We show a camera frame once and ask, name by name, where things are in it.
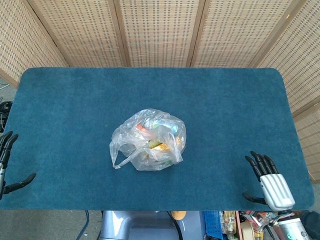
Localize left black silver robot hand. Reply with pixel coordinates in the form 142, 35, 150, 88
0, 130, 37, 201

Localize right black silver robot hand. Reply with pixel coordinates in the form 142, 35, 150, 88
241, 151, 296, 212

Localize clear plastic shopping bag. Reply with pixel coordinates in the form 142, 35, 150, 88
109, 108, 188, 172

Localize beige tape roll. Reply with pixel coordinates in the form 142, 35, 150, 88
239, 221, 255, 240

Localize clear bottle with label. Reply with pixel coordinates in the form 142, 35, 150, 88
223, 211, 237, 240

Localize blue plastic basket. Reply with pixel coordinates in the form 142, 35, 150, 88
203, 210, 224, 240

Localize blue carpet table mat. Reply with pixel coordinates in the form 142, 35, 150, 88
0, 66, 316, 212

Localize yellow round fruit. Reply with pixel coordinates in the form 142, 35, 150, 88
171, 210, 188, 221

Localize yellow snack packet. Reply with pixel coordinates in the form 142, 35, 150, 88
149, 141, 174, 152

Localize woven rattan folding screen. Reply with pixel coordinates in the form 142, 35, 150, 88
0, 0, 320, 183

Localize black equipment with cables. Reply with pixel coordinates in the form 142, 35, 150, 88
0, 100, 14, 131

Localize black torso cable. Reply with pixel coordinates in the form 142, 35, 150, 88
166, 211, 181, 240

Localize blue floor cable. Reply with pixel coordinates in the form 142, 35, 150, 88
75, 210, 91, 240

